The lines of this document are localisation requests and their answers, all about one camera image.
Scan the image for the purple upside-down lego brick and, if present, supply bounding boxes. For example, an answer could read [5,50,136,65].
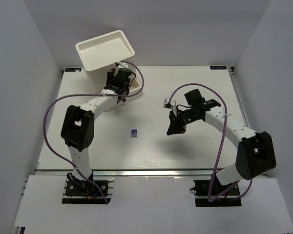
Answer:
[131,129,138,137]

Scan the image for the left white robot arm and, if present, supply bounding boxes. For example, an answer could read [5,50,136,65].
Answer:
[61,68,133,180]

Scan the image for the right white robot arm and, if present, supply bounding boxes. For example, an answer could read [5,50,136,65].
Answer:
[164,89,276,186]

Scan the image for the white drawer cabinet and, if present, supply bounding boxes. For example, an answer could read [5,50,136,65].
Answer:
[75,30,135,93]

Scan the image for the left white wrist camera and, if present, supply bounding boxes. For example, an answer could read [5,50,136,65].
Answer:
[116,62,129,69]

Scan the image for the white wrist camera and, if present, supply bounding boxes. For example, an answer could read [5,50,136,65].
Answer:
[116,62,129,69]
[163,98,178,116]

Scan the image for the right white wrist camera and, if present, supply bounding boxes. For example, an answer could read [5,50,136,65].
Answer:
[163,98,178,116]

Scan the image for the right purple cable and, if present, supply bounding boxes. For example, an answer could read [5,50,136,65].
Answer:
[169,83,252,203]

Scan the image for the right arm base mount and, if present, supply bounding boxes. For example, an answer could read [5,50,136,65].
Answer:
[190,179,242,208]

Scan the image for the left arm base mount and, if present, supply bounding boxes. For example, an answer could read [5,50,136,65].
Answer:
[62,173,114,205]

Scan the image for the aluminium table front rail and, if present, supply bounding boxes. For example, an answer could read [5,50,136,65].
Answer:
[34,169,212,177]

